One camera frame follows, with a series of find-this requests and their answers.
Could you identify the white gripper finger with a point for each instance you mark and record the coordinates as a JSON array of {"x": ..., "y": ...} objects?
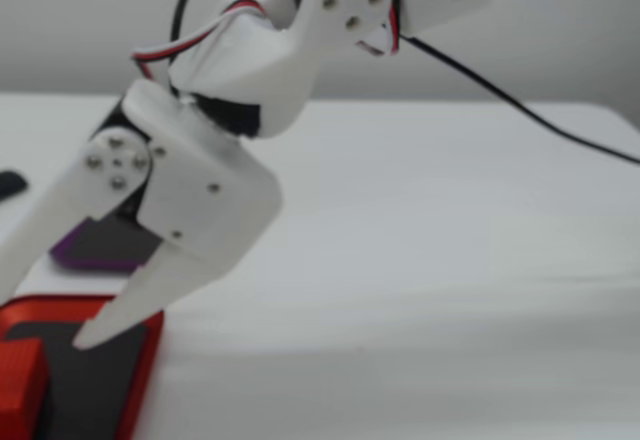
[
  {"x": 135, "y": 300},
  {"x": 65, "y": 210}
]

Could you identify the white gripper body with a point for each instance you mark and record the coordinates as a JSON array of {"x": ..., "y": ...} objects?
[{"x": 202, "y": 195}]

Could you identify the red perforated block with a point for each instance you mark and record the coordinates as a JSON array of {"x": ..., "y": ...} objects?
[{"x": 20, "y": 375}]

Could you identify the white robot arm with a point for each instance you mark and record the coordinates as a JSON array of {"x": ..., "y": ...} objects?
[{"x": 300, "y": 35}]

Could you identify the purple metal tray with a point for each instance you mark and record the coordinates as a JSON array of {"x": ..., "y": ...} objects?
[{"x": 85, "y": 255}]

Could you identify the small black object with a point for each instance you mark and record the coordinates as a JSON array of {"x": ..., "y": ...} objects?
[{"x": 11, "y": 185}]

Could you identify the red metal tray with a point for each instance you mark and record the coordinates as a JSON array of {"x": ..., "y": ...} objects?
[{"x": 100, "y": 385}]

